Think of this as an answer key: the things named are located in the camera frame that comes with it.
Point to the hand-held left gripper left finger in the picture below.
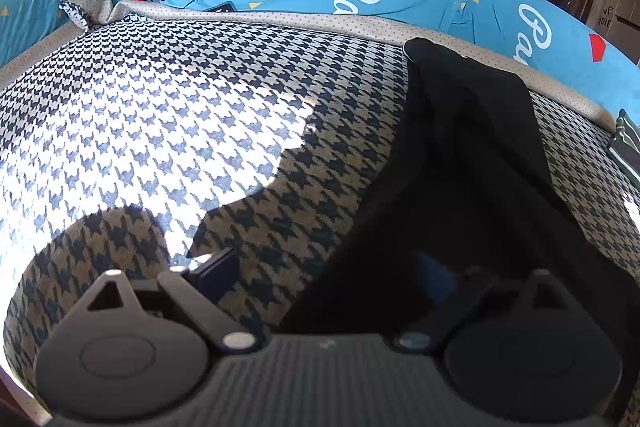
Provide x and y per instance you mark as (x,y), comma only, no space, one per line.
(220,269)

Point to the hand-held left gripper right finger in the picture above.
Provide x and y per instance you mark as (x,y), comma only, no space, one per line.
(435,279)

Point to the black garment with white stripes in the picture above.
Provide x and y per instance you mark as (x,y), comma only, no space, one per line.
(475,157)

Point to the houndstooth bed cover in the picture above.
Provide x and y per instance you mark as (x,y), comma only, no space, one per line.
(150,107)

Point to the green grey striped folded cloth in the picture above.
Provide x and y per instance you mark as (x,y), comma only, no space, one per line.
(627,147)

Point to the dark chair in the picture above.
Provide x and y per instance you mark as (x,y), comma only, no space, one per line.
(562,2)

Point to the white printed cloth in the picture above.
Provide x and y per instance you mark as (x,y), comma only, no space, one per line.
(607,7)

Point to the grey refrigerator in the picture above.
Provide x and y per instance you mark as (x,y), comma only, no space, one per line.
(630,22)

